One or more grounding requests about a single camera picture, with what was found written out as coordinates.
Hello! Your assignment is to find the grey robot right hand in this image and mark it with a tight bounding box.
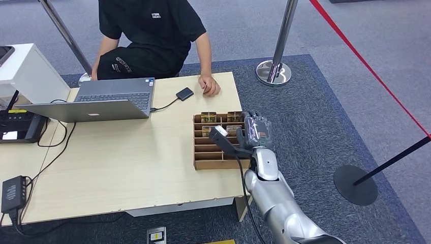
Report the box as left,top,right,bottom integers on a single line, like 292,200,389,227
236,111,274,151

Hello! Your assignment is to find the person's left hand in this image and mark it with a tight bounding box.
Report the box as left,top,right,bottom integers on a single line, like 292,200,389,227
198,74,222,97

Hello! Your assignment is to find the brown wooden card holder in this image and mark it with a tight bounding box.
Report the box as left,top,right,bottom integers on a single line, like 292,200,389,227
193,112,253,170

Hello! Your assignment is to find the small black card reader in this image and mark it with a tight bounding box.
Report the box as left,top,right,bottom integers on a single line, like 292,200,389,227
175,87,195,102

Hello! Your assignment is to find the person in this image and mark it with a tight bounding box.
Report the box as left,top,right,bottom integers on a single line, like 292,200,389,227
90,0,222,97

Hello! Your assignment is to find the silver laptop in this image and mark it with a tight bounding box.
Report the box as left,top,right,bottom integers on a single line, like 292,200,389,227
16,77,156,124

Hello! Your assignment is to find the dark grey floor rug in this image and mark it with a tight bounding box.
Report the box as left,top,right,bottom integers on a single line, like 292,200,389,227
61,54,427,244

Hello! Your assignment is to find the white box cabinet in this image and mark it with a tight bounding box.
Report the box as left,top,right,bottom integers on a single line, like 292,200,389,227
0,43,71,110

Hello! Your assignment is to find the black desktop terminal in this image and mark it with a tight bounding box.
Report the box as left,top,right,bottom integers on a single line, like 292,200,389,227
0,90,48,144

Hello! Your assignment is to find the black tablet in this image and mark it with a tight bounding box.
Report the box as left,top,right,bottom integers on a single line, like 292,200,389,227
0,46,16,68

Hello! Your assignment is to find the light wooden desk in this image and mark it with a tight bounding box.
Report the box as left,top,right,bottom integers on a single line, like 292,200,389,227
20,71,264,226
0,88,80,226

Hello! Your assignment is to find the black stanchion with round base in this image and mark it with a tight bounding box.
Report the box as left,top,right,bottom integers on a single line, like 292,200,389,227
333,134,431,207

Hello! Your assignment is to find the red barrier belt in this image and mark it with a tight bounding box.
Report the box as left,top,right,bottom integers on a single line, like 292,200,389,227
308,0,431,139

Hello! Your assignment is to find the black power hub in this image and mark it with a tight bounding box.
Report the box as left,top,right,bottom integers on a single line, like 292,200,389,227
1,175,27,214

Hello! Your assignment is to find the floor socket plate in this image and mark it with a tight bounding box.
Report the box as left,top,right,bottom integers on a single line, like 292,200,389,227
146,226,167,244

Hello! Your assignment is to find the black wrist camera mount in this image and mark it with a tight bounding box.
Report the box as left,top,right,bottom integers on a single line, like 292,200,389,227
208,125,254,160

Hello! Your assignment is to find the slanted chrome stanchion post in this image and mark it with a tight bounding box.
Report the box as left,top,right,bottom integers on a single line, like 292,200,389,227
38,0,93,87

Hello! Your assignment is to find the black card reader cable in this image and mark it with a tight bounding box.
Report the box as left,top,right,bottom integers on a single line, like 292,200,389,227
150,97,179,112

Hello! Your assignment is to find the black looped cable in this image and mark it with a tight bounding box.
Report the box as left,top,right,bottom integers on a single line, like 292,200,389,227
38,99,68,148

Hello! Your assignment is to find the long black cable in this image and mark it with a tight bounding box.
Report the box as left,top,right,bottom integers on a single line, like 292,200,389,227
18,121,77,224

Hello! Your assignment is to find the upright chrome stanchion post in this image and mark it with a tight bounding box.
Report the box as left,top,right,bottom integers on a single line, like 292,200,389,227
256,0,299,87

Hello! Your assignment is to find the black floor cable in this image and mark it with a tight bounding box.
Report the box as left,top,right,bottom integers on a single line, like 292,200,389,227
0,209,126,237

